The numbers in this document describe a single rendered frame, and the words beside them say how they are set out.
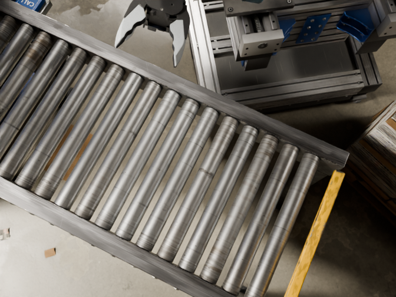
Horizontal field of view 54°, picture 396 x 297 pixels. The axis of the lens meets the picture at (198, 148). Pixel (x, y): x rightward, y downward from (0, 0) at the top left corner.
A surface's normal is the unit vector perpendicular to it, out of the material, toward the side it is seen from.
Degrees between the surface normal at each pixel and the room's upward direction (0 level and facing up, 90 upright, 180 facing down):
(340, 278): 0
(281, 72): 0
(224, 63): 0
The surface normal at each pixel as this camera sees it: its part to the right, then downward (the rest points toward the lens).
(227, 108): 0.01, -0.27
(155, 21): -0.28, 0.92
